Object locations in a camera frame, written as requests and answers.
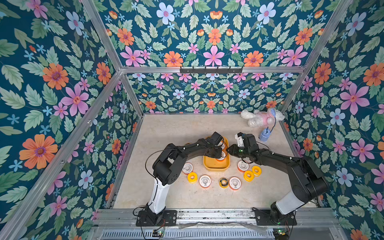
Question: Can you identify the orange white tape roll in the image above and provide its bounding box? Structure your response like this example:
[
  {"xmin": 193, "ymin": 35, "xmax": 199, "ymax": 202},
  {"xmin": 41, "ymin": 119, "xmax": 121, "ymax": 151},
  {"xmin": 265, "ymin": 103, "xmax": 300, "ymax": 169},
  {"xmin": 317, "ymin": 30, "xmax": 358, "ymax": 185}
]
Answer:
[
  {"xmin": 237, "ymin": 161, "xmax": 250, "ymax": 173},
  {"xmin": 220, "ymin": 141, "xmax": 227, "ymax": 150},
  {"xmin": 199, "ymin": 175, "xmax": 212, "ymax": 189},
  {"xmin": 216, "ymin": 151, "xmax": 227, "ymax": 162},
  {"xmin": 182, "ymin": 163, "xmax": 194, "ymax": 175},
  {"xmin": 229, "ymin": 177, "xmax": 242, "ymax": 191}
]

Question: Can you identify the yellow plastic storage box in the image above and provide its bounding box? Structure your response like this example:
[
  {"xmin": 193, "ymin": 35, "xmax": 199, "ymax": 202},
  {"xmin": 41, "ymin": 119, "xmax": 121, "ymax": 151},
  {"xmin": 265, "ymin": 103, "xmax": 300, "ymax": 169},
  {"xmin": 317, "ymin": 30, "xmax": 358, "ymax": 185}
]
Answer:
[{"xmin": 203, "ymin": 137, "xmax": 231, "ymax": 172}]

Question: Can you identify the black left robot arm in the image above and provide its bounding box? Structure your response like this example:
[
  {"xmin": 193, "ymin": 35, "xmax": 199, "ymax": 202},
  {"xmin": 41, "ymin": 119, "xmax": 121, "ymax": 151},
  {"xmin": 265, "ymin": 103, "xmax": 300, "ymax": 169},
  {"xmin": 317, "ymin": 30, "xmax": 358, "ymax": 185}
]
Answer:
[{"xmin": 147, "ymin": 132, "xmax": 224, "ymax": 215}]

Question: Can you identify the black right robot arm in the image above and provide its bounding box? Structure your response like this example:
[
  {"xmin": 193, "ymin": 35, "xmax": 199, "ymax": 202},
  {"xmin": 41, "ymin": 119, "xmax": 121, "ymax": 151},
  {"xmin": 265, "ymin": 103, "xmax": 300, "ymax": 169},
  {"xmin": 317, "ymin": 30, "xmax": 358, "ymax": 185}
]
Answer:
[{"xmin": 227, "ymin": 133, "xmax": 329, "ymax": 220}]

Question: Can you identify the yellow black tape roll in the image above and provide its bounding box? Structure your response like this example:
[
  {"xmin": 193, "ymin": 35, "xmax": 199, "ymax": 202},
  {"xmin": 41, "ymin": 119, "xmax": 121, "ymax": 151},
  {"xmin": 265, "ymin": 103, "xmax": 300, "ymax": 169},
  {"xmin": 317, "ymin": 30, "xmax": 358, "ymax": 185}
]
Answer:
[{"xmin": 219, "ymin": 178, "xmax": 229, "ymax": 189}]

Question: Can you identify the white plush toy pink shirt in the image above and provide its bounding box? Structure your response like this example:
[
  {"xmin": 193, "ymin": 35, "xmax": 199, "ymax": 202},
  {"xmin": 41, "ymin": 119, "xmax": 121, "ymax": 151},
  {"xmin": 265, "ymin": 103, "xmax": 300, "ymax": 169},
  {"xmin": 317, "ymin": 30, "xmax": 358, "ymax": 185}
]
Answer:
[{"xmin": 241, "ymin": 108, "xmax": 285, "ymax": 128}]

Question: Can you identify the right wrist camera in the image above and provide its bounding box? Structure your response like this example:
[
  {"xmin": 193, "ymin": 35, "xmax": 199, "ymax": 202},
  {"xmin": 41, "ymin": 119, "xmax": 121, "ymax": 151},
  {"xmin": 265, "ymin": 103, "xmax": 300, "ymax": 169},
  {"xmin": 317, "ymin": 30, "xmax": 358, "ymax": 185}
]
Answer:
[{"xmin": 235, "ymin": 133, "xmax": 244, "ymax": 148}]

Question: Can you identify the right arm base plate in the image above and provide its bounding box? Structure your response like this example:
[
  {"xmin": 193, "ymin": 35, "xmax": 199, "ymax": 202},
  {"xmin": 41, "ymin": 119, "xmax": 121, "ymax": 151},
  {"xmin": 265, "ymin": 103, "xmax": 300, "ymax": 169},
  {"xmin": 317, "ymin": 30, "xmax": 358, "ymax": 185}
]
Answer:
[{"xmin": 252, "ymin": 208, "xmax": 297, "ymax": 226}]

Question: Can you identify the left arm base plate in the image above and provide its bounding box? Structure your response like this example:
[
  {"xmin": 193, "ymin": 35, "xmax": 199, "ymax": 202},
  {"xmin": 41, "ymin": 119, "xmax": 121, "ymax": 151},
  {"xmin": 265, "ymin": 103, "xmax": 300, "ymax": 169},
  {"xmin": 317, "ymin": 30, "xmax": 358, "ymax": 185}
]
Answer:
[{"xmin": 136, "ymin": 208, "xmax": 178, "ymax": 227}]

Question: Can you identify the black wall hook rail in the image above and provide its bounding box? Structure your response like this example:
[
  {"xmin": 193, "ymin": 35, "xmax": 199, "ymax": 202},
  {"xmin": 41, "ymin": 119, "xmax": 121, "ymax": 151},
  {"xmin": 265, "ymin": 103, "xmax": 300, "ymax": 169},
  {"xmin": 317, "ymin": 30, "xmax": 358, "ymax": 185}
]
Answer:
[{"xmin": 179, "ymin": 67, "xmax": 243, "ymax": 75}]

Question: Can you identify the aluminium front rail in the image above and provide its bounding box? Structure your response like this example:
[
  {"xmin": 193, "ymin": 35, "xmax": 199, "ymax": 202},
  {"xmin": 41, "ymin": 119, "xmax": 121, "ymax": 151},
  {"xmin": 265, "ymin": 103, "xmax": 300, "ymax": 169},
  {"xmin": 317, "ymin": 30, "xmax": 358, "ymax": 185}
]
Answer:
[{"xmin": 93, "ymin": 208, "xmax": 341, "ymax": 228}]

